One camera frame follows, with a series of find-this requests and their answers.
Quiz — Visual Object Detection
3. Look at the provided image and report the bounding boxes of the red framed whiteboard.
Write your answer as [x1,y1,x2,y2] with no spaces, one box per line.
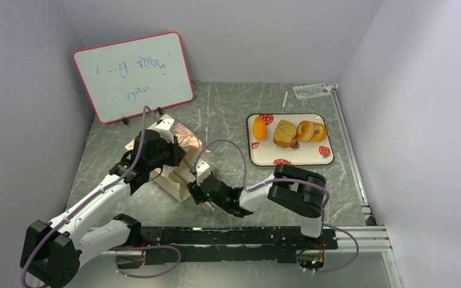
[73,31,195,124]

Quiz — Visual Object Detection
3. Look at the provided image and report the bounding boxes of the yellow fake bread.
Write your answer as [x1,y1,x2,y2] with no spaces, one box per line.
[273,119,297,148]

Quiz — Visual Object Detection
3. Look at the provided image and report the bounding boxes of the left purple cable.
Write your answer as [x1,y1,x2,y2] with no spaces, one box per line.
[20,106,182,288]

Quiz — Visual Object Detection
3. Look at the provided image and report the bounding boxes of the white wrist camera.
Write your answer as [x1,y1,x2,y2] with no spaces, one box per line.
[153,118,178,143]
[195,159,211,185]

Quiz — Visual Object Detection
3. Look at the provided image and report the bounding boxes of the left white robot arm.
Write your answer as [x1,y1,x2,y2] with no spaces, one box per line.
[20,129,186,287]

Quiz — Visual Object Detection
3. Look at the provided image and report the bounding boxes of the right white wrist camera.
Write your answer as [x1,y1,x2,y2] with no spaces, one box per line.
[195,159,211,185]

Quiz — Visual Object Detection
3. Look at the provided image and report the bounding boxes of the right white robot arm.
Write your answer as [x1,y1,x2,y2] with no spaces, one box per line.
[187,163,329,248]

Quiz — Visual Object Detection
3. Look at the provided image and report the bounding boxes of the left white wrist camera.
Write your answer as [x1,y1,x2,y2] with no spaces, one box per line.
[153,118,178,143]

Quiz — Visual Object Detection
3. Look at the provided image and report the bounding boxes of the small white stick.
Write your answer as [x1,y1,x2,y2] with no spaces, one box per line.
[282,91,289,109]

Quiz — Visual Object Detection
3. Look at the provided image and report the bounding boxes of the paper bag with orange handles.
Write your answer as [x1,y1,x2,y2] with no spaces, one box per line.
[125,114,215,203]

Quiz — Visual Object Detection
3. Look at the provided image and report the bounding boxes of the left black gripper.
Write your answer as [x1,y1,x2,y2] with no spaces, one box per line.
[147,133,187,170]

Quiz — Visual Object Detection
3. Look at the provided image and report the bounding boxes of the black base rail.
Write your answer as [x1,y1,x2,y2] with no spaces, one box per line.
[101,226,339,266]

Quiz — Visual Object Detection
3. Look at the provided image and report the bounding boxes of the strawberry print tray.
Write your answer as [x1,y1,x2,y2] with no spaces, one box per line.
[246,113,334,167]

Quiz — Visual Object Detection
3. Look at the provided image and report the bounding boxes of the metal serving tongs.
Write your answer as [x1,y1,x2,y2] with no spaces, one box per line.
[201,202,218,211]

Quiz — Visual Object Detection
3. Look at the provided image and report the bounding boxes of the orange fake bread piece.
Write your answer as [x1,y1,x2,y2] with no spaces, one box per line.
[252,116,268,141]

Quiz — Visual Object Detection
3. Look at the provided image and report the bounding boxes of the yellow fake doughnut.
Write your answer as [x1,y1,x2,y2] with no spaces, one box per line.
[310,122,327,142]
[296,121,315,143]

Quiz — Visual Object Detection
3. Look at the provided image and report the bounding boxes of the white card on table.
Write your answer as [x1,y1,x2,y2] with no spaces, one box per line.
[293,83,333,100]

